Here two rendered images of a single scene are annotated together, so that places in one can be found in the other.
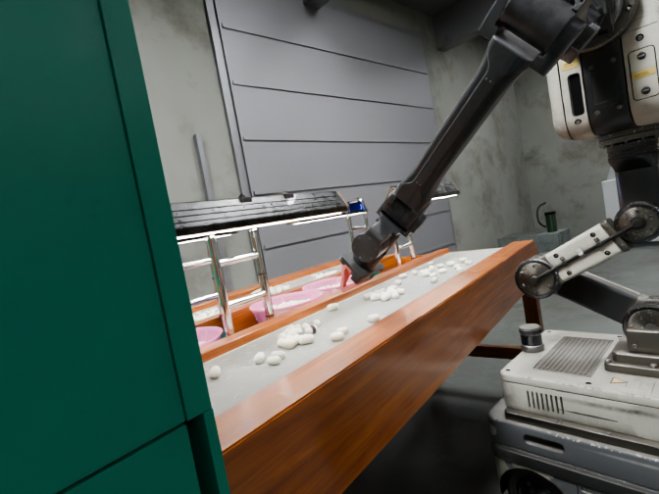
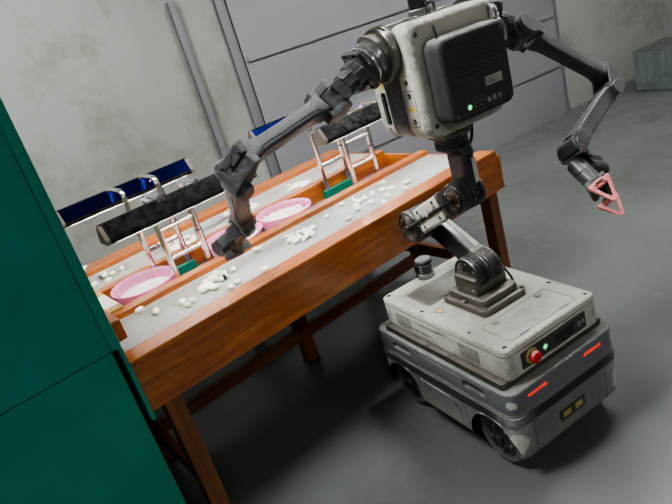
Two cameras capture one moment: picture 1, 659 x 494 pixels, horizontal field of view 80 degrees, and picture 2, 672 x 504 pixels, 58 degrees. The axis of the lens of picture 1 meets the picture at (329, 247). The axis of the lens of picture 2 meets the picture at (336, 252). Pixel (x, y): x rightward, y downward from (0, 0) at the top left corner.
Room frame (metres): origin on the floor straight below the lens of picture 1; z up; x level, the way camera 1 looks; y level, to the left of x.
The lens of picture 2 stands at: (-0.92, -0.97, 1.56)
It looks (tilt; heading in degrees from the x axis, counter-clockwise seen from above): 22 degrees down; 17
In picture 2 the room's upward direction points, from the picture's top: 17 degrees counter-clockwise
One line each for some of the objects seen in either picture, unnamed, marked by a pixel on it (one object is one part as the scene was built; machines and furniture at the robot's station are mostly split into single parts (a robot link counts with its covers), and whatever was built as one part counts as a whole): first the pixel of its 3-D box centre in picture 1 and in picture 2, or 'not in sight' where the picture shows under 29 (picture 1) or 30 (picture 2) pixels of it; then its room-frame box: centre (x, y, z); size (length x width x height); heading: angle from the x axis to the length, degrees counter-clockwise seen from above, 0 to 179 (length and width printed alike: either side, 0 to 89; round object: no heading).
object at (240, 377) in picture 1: (392, 296); (309, 235); (1.31, -0.18, 0.73); 1.81 x 0.30 x 0.02; 141
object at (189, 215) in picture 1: (266, 210); (180, 199); (1.01, 0.14, 1.08); 0.62 x 0.08 x 0.07; 141
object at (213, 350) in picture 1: (351, 303); (287, 235); (1.42, -0.04, 0.71); 1.81 x 0.05 x 0.11; 141
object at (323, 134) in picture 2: (426, 191); (371, 112); (1.76, -0.47, 1.08); 0.62 x 0.08 x 0.07; 141
